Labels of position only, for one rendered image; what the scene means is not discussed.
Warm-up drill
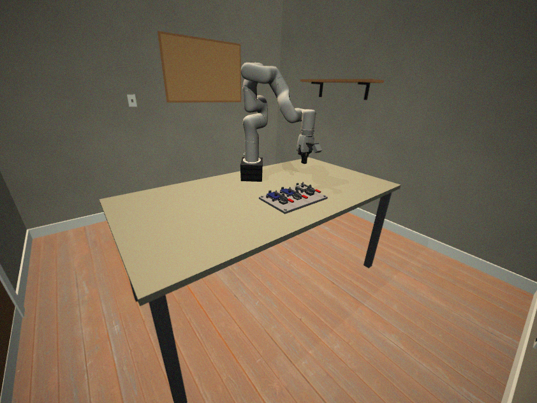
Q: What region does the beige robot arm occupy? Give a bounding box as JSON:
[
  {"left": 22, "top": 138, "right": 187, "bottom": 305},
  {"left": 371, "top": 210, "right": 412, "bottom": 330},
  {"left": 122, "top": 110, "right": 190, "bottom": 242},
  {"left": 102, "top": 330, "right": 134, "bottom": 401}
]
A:
[{"left": 241, "top": 62, "right": 316, "bottom": 165}]

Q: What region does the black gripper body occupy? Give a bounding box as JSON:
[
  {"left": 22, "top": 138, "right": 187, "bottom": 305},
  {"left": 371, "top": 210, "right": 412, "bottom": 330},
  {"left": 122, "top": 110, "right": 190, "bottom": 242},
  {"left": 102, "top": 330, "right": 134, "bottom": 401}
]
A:
[{"left": 297, "top": 134, "right": 314, "bottom": 153}]

